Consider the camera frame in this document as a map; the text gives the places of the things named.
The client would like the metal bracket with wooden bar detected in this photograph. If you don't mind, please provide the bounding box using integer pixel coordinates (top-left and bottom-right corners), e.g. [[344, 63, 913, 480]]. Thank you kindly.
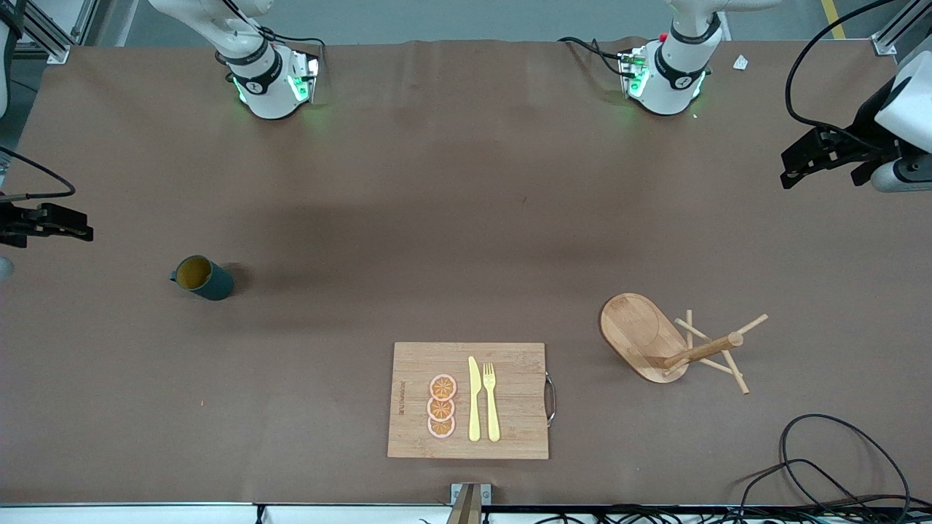
[[446, 483, 492, 524]]

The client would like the aluminium frame profile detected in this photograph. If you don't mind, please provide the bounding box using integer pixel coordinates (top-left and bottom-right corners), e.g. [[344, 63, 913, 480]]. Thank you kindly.
[[15, 0, 99, 65], [870, 0, 932, 57]]

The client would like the yellow plastic fork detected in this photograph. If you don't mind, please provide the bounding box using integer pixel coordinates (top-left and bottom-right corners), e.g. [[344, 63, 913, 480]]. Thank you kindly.
[[483, 362, 502, 442]]

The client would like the black left arm base cable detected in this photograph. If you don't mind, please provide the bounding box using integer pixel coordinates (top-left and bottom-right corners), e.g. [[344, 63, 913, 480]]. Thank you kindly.
[[557, 36, 634, 77]]

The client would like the bamboo cutting board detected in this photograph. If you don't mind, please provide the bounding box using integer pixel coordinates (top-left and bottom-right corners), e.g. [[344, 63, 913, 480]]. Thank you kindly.
[[387, 342, 558, 461]]

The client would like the yellow plastic knife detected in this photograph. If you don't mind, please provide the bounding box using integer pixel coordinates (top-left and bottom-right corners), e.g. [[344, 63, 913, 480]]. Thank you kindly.
[[467, 356, 483, 442]]

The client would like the black arm base cable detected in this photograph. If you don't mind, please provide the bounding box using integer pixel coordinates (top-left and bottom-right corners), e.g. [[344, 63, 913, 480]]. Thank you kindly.
[[226, 0, 326, 74], [557, 36, 634, 77]]

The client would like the brown table cover sheet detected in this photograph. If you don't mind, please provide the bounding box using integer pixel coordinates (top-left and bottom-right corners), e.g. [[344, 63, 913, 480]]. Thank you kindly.
[[0, 36, 932, 507]]

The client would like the black right arm base cable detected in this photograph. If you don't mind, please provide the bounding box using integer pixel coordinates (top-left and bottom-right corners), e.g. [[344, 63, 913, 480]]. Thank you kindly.
[[226, 0, 326, 74]]

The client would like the teal cup with yellow inside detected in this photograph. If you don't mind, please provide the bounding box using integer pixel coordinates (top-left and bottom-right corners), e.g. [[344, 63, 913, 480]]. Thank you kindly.
[[170, 255, 235, 301]]

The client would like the wooden mug rack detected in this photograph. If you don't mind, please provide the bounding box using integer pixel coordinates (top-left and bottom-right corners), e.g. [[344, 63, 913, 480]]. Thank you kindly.
[[599, 293, 770, 395]]

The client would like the black loose cable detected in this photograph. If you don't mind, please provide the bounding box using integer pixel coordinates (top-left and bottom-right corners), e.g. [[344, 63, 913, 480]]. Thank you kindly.
[[781, 413, 911, 512], [728, 458, 883, 521]]

